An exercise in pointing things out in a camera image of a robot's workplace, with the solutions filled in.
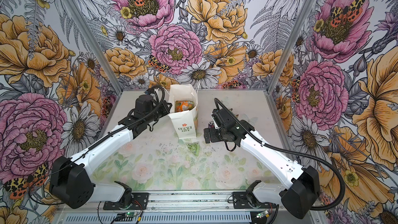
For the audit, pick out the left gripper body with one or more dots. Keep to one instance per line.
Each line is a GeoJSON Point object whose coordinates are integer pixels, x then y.
{"type": "Point", "coordinates": [158, 111]}

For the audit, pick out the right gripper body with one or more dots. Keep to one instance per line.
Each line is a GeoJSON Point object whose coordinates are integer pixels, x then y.
{"type": "Point", "coordinates": [216, 135]}

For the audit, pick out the orange snack bag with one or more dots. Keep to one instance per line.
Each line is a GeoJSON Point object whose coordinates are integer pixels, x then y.
{"type": "Point", "coordinates": [185, 105]}

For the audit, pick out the white paper bag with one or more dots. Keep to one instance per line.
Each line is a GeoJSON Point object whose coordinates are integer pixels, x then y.
{"type": "Point", "coordinates": [185, 123]}

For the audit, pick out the small green candy wrapper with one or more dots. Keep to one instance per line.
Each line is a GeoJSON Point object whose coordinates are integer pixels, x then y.
{"type": "Point", "coordinates": [194, 148]}

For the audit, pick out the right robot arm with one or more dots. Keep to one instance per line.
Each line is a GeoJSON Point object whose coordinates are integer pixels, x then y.
{"type": "Point", "coordinates": [300, 186]}

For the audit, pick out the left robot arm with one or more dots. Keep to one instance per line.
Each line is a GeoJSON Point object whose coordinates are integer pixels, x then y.
{"type": "Point", "coordinates": [71, 179]}

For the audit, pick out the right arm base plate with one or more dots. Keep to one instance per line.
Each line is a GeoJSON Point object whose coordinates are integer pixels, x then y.
{"type": "Point", "coordinates": [241, 200]}

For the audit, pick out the aluminium front rail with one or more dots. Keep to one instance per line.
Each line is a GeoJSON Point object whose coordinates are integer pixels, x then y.
{"type": "Point", "coordinates": [197, 200]}

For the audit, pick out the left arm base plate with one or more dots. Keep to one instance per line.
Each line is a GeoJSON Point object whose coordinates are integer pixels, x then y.
{"type": "Point", "coordinates": [134, 201]}

